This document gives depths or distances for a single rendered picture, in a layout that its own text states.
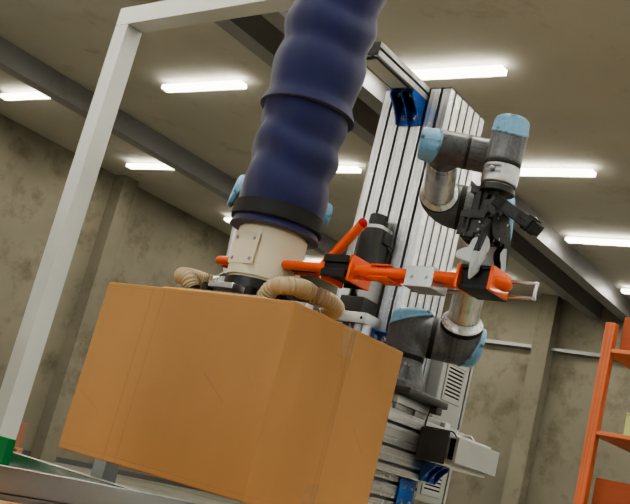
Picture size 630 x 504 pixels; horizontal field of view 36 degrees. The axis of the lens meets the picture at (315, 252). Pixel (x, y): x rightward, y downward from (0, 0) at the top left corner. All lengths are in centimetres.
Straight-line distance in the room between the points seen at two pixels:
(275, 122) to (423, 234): 86
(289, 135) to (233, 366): 61
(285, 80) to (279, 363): 76
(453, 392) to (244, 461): 137
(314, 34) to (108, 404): 99
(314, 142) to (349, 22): 31
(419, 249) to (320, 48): 87
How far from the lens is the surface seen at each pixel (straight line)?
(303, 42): 239
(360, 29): 243
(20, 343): 580
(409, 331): 269
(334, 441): 208
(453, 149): 211
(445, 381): 312
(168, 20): 597
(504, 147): 201
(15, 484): 239
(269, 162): 230
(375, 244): 296
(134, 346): 223
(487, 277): 192
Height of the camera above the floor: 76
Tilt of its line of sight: 13 degrees up
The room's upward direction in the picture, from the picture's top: 14 degrees clockwise
